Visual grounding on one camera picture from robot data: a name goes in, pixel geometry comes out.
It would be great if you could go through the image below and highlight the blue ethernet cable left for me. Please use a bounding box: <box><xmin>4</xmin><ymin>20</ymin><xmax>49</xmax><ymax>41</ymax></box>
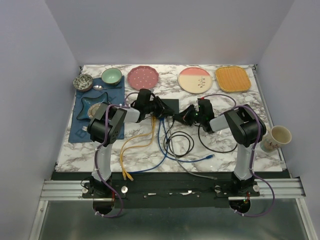
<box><xmin>129</xmin><ymin>118</ymin><xmax>168</xmax><ymax>174</ymax></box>

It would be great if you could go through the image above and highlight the grey ethernet cable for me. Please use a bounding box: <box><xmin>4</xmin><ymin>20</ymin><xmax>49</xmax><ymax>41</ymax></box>
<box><xmin>167</xmin><ymin>118</ymin><xmax>218</xmax><ymax>181</ymax></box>

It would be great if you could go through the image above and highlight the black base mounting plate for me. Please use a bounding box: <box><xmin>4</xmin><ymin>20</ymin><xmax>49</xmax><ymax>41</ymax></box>
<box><xmin>51</xmin><ymin>171</ymin><xmax>292</xmax><ymax>213</ymax></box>

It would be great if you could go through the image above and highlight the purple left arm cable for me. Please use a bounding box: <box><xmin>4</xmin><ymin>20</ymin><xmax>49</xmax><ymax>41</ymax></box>
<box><xmin>93</xmin><ymin>91</ymin><xmax>141</xmax><ymax>219</ymax></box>

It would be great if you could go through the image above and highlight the silver spoon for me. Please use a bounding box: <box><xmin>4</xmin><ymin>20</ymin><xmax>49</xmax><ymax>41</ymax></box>
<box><xmin>93</xmin><ymin>85</ymin><xmax>122</xmax><ymax>91</ymax></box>

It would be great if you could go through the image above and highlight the yellow ethernet cable outer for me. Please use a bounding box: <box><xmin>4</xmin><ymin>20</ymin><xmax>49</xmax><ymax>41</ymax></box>
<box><xmin>120</xmin><ymin>116</ymin><xmax>159</xmax><ymax>181</ymax></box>

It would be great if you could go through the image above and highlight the orange woven square tray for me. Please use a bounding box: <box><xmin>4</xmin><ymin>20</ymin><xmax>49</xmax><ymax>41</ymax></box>
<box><xmin>215</xmin><ymin>66</ymin><xmax>251</xmax><ymax>93</ymax></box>

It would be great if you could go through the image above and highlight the small round saucer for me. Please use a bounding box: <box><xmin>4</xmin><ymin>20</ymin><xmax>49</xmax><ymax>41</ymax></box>
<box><xmin>87</xmin><ymin>103</ymin><xmax>101</xmax><ymax>119</ymax></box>

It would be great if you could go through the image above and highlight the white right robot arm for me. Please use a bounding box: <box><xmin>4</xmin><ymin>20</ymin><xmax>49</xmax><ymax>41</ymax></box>
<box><xmin>196</xmin><ymin>98</ymin><xmax>267</xmax><ymax>196</ymax></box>

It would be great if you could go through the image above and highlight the floral paper cup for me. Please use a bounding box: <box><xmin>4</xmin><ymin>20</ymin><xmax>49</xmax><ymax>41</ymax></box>
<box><xmin>260</xmin><ymin>125</ymin><xmax>292</xmax><ymax>153</ymax></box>

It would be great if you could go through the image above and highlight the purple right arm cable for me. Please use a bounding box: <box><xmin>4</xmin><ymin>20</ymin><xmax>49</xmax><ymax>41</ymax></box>
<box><xmin>202</xmin><ymin>94</ymin><xmax>276</xmax><ymax>218</ymax></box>

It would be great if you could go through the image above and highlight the blue cloth placemat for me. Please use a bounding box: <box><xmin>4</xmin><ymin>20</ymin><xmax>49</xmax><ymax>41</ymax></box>
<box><xmin>68</xmin><ymin>77</ymin><xmax>125</xmax><ymax>144</ymax></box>

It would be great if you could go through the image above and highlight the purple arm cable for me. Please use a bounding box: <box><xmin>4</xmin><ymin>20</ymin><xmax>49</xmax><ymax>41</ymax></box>
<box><xmin>93</xmin><ymin>91</ymin><xmax>141</xmax><ymax>219</ymax></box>
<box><xmin>202</xmin><ymin>94</ymin><xmax>276</xmax><ymax>218</ymax></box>

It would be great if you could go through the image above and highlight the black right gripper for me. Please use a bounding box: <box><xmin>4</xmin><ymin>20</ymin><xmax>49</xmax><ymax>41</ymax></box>
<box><xmin>172</xmin><ymin>104</ymin><xmax>204</xmax><ymax>127</ymax></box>

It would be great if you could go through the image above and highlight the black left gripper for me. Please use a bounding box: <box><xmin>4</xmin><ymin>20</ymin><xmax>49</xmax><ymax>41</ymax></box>
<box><xmin>144</xmin><ymin>96</ymin><xmax>174</xmax><ymax>119</ymax></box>

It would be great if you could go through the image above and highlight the cream and pink plate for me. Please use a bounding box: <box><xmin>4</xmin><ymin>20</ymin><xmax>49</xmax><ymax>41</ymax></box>
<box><xmin>177</xmin><ymin>67</ymin><xmax>213</xmax><ymax>94</ymax></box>

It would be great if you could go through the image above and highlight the black network switch box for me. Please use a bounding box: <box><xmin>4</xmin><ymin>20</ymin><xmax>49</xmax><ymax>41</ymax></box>
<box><xmin>161</xmin><ymin>98</ymin><xmax>179</xmax><ymax>118</ymax></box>

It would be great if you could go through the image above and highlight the pink dotted plate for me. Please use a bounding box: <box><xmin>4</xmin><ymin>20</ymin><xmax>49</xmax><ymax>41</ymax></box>
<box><xmin>127</xmin><ymin>65</ymin><xmax>159</xmax><ymax>91</ymax></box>

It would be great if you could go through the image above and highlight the blue ethernet cable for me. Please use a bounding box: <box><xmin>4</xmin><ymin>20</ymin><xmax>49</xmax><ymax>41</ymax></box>
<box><xmin>156</xmin><ymin>118</ymin><xmax>216</xmax><ymax>163</ymax></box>
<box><xmin>129</xmin><ymin>118</ymin><xmax>168</xmax><ymax>174</ymax></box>

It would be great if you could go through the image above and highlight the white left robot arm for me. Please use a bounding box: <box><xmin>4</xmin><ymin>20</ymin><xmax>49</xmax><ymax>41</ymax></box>
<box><xmin>87</xmin><ymin>88</ymin><xmax>179</xmax><ymax>198</ymax></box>

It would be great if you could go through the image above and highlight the green ceramic bowl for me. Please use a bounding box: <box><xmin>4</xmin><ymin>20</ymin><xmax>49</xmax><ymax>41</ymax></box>
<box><xmin>101</xmin><ymin>68</ymin><xmax>123</xmax><ymax>86</ymax></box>

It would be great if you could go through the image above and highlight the aluminium frame rail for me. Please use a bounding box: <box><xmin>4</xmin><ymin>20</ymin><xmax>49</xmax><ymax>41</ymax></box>
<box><xmin>40</xmin><ymin>178</ymin><xmax>306</xmax><ymax>201</ymax></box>

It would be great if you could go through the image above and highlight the blue star shaped dish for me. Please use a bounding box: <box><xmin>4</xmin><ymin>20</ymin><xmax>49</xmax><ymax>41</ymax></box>
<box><xmin>76</xmin><ymin>92</ymin><xmax>109</xmax><ymax>121</ymax></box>

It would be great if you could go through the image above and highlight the patterned small bowl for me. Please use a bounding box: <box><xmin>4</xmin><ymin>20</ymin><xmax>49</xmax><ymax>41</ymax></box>
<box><xmin>72</xmin><ymin>74</ymin><xmax>93</xmax><ymax>92</ymax></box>

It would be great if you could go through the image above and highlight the blue ethernet cable right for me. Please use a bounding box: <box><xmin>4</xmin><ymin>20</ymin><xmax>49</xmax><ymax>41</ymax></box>
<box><xmin>156</xmin><ymin>118</ymin><xmax>216</xmax><ymax>163</ymax></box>

